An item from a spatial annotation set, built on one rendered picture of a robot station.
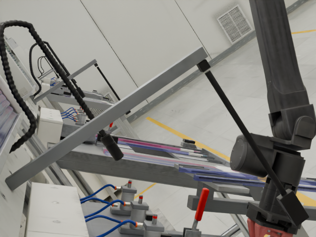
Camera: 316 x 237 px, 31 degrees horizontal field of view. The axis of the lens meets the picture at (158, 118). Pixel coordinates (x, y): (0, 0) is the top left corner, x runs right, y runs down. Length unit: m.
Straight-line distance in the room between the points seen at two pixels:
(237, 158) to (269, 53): 0.20
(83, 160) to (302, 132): 0.95
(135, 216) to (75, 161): 0.97
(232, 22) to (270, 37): 7.87
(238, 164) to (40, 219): 0.36
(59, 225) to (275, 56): 0.49
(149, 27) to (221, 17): 1.13
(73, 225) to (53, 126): 1.22
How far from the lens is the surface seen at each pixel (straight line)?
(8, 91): 1.01
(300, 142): 1.00
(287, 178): 1.01
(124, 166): 1.82
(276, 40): 1.04
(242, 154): 0.97
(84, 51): 8.43
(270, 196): 1.01
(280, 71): 1.03
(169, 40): 8.62
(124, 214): 0.95
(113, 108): 0.67
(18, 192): 0.71
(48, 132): 1.97
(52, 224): 0.77
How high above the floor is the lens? 1.44
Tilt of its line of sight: 11 degrees down
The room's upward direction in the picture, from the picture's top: 34 degrees counter-clockwise
